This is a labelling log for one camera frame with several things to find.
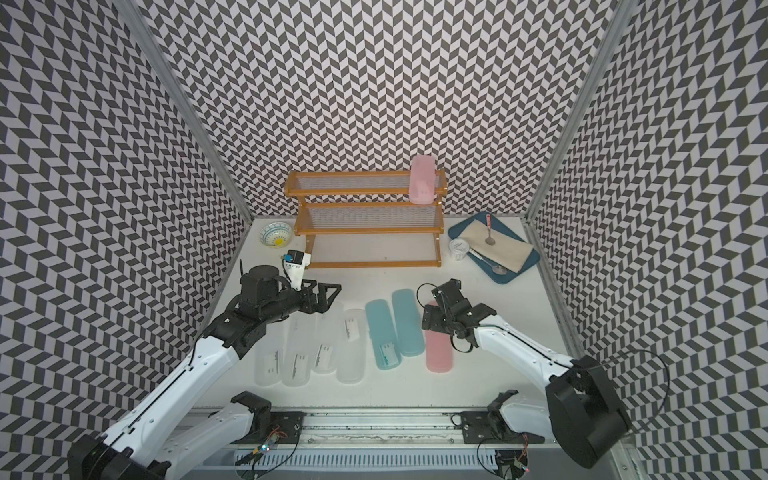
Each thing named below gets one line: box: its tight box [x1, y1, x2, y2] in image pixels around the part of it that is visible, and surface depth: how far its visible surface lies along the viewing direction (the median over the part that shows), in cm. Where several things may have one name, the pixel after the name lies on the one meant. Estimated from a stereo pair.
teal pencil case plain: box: [392, 288, 425, 357], surface depth 95 cm
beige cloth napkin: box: [460, 219, 534, 274], surface depth 112 cm
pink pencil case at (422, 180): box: [409, 155, 436, 205], surface depth 88 cm
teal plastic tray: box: [448, 211, 541, 284], surface depth 113 cm
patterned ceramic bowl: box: [259, 222, 293, 249], surface depth 114 cm
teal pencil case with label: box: [365, 299, 401, 371], surface depth 91 cm
